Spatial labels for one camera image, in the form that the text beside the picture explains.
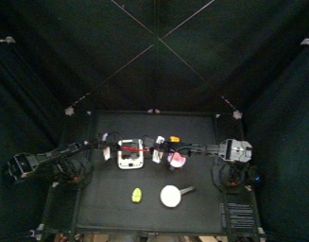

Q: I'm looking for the yellow-green toy food piece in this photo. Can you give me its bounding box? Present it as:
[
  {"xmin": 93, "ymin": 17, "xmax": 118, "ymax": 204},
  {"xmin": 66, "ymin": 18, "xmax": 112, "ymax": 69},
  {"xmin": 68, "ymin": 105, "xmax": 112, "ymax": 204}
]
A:
[{"xmin": 130, "ymin": 187, "xmax": 144, "ymax": 204}]

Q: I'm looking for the white round paddle grey handle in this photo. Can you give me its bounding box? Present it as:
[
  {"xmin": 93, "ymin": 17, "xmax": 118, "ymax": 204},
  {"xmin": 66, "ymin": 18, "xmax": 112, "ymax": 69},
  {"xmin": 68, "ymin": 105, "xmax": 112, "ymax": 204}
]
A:
[{"xmin": 158, "ymin": 184, "xmax": 197, "ymax": 209}]

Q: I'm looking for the red toy knife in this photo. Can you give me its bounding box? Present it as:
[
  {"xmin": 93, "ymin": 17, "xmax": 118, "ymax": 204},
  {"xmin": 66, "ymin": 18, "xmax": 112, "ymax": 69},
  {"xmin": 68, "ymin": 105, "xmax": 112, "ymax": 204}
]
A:
[{"xmin": 118, "ymin": 146, "xmax": 150, "ymax": 153}]

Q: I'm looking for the pink white toy food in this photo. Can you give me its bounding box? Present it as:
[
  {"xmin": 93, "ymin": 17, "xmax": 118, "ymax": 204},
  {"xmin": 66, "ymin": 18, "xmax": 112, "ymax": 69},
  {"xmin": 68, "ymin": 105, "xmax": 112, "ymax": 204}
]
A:
[{"xmin": 166, "ymin": 151, "xmax": 188, "ymax": 169}]

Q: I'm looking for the grey table corner bracket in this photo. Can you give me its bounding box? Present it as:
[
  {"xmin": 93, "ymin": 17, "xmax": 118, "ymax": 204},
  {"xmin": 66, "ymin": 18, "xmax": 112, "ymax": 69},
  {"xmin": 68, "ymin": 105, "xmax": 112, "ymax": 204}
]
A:
[
  {"xmin": 256, "ymin": 226, "xmax": 268, "ymax": 241},
  {"xmin": 28, "ymin": 222, "xmax": 46, "ymax": 242}
]

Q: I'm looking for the thin diagonal brace wire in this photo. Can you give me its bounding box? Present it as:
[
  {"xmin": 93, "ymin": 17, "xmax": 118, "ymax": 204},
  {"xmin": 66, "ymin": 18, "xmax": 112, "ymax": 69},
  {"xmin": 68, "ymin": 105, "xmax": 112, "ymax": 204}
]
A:
[
  {"xmin": 69, "ymin": 0, "xmax": 217, "ymax": 108},
  {"xmin": 109, "ymin": 0, "xmax": 237, "ymax": 112}
]

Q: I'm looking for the white toy sushi tray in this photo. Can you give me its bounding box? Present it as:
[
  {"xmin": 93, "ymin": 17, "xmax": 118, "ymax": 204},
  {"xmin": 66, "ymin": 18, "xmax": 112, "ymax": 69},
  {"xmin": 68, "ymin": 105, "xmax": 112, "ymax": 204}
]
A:
[{"xmin": 116, "ymin": 138, "xmax": 145, "ymax": 170}]

